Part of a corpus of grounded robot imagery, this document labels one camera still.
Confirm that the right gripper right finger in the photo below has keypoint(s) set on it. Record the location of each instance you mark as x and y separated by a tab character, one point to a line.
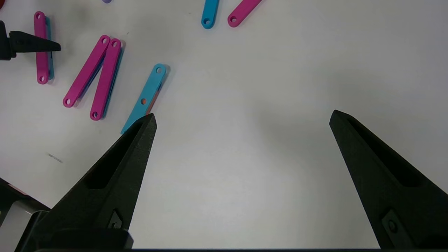
367	182

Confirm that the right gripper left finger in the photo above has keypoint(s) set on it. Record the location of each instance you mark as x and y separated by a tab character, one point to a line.
134	168

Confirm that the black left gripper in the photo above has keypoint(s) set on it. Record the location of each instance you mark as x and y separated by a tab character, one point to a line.
4	45

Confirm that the long pink bar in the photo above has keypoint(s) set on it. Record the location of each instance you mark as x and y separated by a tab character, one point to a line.
105	80
42	68
85	73

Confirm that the long light blue bar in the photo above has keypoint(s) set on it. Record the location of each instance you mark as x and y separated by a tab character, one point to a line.
148	87

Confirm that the short blue bar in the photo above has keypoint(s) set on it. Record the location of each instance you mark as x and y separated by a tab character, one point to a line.
209	14

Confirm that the short pink bar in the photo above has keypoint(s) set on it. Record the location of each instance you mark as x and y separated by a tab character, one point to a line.
241	14

